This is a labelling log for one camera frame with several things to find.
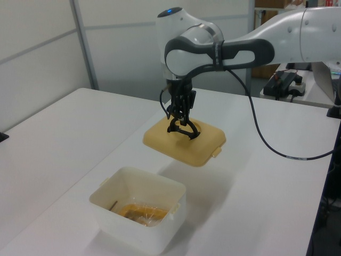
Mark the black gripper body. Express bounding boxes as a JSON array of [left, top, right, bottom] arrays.
[[166, 79, 197, 111]]

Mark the beige lid with black handle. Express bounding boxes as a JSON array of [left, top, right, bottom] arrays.
[[142, 117, 228, 169]]

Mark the white plastic tool case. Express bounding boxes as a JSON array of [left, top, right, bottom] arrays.
[[88, 166, 186, 255]]

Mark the brown cardboard box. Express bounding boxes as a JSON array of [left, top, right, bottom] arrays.
[[251, 63, 281, 79]]

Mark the black control box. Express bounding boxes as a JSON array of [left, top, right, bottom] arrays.
[[263, 72, 296, 100]]

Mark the yellow C-clamp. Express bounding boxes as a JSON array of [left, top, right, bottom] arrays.
[[108, 199, 170, 227]]

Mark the clear plastic bag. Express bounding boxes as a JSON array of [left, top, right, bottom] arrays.
[[117, 197, 172, 229]]

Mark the grey emergency stop button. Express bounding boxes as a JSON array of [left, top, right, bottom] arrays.
[[289, 76, 306, 97]]

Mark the grey laptop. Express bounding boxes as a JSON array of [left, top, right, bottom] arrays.
[[311, 60, 341, 102]]

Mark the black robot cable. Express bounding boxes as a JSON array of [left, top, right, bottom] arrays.
[[223, 66, 335, 162]]

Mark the grey partition post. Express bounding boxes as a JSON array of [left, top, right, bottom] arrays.
[[245, 0, 256, 95]]

